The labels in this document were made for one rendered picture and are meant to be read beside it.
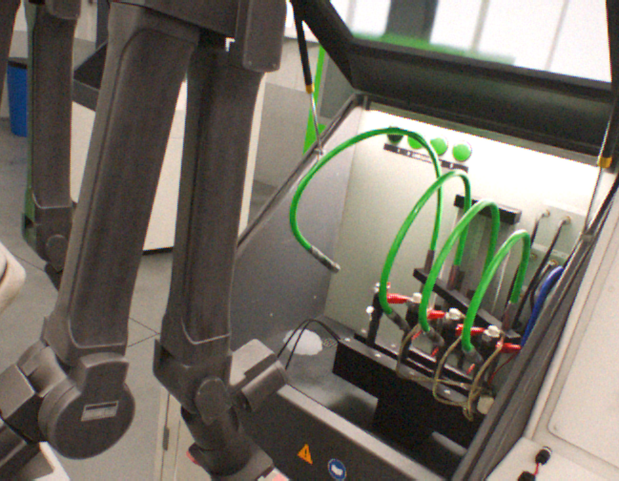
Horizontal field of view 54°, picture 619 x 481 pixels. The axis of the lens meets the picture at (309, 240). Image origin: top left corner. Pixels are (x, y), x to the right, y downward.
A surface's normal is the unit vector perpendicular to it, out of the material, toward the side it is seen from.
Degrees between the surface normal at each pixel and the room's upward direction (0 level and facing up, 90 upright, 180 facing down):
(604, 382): 76
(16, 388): 37
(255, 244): 90
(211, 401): 90
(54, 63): 90
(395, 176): 90
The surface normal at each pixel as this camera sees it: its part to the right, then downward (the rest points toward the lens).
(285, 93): -0.55, 0.20
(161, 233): 0.67, 0.35
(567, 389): -0.56, -0.06
